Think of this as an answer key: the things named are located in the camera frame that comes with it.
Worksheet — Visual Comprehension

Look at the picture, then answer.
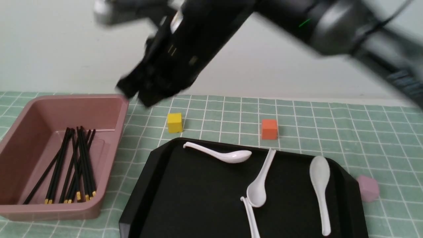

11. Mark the green checkered tablecloth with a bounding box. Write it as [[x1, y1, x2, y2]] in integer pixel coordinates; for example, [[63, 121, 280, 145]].
[[1, 95, 423, 238]]

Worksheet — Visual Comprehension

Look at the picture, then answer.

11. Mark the pink cube block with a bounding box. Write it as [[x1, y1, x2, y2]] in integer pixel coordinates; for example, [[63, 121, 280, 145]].
[[356, 175, 380, 202]]

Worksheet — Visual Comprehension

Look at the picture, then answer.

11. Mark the white spoon top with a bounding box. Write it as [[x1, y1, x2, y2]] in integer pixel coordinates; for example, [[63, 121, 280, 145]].
[[183, 142, 252, 164]]

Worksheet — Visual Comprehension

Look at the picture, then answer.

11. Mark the black chopstick gold tip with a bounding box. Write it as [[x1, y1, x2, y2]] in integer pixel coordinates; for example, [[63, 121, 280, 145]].
[[77, 126, 96, 201], [65, 129, 96, 203], [44, 128, 72, 204], [59, 129, 79, 203], [68, 130, 92, 203]]

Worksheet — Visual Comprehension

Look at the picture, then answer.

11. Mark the black plastic tray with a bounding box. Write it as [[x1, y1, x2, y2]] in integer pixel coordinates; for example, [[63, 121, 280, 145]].
[[119, 138, 369, 238]]

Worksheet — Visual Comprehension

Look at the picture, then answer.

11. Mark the black chopstick far left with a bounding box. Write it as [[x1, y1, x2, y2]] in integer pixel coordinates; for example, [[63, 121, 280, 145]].
[[23, 128, 71, 205]]

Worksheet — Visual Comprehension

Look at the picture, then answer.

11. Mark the yellow cube block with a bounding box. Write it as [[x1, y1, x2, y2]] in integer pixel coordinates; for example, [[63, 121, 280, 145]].
[[167, 113, 183, 134]]

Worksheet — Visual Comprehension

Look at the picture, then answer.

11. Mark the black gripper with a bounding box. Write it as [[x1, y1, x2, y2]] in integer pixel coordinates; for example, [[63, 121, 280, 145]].
[[94, 0, 255, 107]]

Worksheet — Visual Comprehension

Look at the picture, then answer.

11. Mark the orange cube block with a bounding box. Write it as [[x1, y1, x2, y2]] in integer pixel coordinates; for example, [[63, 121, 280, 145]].
[[261, 119, 278, 140]]

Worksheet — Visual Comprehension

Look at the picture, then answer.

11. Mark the pink plastic bin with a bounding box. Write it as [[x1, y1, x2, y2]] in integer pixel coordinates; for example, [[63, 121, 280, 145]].
[[0, 95, 129, 221]]

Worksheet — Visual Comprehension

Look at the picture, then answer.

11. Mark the white spoon bottom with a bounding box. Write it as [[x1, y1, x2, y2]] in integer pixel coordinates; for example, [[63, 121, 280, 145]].
[[240, 196, 260, 238]]

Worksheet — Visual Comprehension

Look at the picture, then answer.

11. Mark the white spoon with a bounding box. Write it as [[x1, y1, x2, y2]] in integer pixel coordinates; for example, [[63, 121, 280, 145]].
[[240, 196, 260, 238], [309, 156, 332, 236], [246, 149, 276, 208], [183, 142, 252, 164]]

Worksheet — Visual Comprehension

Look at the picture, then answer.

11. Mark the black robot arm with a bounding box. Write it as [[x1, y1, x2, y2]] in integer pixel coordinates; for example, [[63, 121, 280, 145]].
[[94, 0, 423, 108]]

